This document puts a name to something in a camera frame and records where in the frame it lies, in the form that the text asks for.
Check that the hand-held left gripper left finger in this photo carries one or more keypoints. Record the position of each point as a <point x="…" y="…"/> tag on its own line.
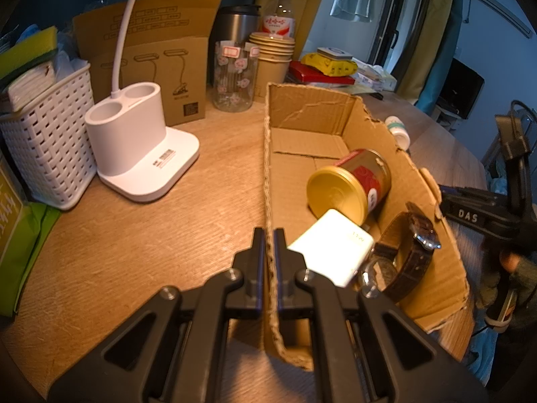
<point x="258" y="268"/>

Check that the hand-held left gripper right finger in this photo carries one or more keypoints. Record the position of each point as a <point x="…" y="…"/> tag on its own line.
<point x="280" y="268"/>

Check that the white charger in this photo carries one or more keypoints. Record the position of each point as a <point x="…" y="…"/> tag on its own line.
<point x="331" y="247"/>

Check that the white pill bottle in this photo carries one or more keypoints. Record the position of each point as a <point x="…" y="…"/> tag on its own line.
<point x="396" y="128"/>

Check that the red can yellow lid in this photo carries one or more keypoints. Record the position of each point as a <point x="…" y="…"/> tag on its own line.
<point x="360" y="176"/>

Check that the cardboard box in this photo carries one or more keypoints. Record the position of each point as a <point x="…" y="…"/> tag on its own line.
<point x="310" y="151"/>

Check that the person's right hand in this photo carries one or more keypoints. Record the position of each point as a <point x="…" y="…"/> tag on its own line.
<point x="509" y="260"/>

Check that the white side table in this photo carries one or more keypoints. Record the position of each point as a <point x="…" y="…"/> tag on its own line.
<point x="444" y="115"/>

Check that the black monitor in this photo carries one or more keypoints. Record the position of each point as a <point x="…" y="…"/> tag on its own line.
<point x="461" y="88"/>

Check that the black scissors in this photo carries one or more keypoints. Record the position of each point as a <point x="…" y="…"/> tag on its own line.
<point x="377" y="95"/>

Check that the white tissue pack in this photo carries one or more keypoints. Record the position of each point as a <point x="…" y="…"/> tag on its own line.
<point x="384" y="76"/>

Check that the pale yellow paper sheet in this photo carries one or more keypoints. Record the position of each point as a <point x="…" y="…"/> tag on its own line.
<point x="356" y="89"/>

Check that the white desk lamp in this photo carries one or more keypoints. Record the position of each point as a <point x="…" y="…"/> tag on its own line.
<point x="138" y="134"/>

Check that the printed glass jar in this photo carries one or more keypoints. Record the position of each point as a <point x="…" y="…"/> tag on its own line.
<point x="235" y="79"/>

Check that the red book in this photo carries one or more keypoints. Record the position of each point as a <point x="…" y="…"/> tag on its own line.
<point x="310" y="76"/>

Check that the stack of paper cups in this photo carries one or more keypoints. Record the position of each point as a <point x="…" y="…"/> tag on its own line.
<point x="272" y="71"/>

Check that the yellow pouch with white device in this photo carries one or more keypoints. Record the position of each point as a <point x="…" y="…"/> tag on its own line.
<point x="331" y="67"/>

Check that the brown lamp packaging carton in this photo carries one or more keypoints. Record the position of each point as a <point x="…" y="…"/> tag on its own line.
<point x="168" y="79"/>

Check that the white grey flat device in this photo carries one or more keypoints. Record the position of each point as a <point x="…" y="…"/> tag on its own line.
<point x="334" y="52"/>

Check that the white air conditioner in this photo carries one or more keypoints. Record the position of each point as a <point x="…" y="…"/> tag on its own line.
<point x="503" y="6"/>

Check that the white woven plastic basket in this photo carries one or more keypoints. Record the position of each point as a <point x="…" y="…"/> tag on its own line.
<point x="50" y="147"/>

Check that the green bag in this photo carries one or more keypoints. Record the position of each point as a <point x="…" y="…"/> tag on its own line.
<point x="16" y="239"/>

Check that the stainless steel thermos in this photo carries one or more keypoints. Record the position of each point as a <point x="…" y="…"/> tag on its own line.
<point x="235" y="25"/>

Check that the clear water bottle red label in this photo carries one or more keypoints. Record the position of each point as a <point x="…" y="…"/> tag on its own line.
<point x="279" y="12"/>

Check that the blue plastic bag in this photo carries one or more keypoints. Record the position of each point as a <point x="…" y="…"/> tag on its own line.
<point x="71" y="56"/>

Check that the white paper pack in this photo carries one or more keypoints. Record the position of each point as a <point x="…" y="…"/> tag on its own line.
<point x="29" y="88"/>

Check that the yellow green sponge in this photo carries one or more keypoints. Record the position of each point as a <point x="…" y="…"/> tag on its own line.
<point x="29" y="50"/>

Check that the black sliding door frame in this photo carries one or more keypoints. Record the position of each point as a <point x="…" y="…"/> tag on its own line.
<point x="398" y="16"/>

